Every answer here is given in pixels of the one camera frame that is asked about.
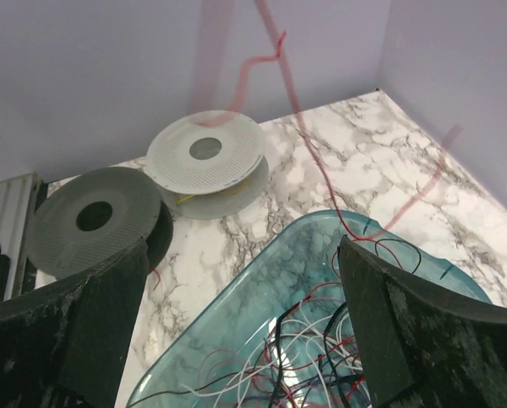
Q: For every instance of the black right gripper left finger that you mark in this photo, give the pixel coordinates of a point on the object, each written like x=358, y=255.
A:
x=66, y=343

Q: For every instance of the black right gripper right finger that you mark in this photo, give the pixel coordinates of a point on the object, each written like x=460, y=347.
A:
x=421, y=344

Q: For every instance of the dark grey perforated spool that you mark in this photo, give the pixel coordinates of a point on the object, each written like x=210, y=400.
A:
x=96, y=215

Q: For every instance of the teal transparent plastic bin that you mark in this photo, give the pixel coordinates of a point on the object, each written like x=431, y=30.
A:
x=277, y=335

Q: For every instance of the white perforated spool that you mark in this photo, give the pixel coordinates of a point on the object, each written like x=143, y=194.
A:
x=210, y=164

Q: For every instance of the aluminium rail frame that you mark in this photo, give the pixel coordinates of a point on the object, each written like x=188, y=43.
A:
x=17, y=198

